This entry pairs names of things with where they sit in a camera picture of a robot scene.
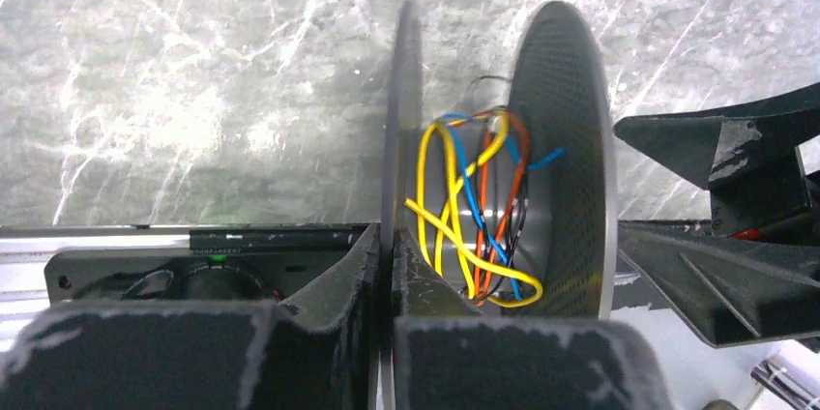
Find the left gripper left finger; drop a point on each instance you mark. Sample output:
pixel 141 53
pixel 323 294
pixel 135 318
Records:
pixel 312 350

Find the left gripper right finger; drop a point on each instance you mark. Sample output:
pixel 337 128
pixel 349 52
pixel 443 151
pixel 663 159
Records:
pixel 449 355

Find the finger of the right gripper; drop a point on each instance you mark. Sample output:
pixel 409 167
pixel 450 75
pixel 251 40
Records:
pixel 728 291
pixel 746 156

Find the grey perforated cable spool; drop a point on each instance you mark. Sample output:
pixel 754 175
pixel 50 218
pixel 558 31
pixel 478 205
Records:
pixel 514 207

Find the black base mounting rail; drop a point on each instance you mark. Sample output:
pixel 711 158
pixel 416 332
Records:
pixel 215 264

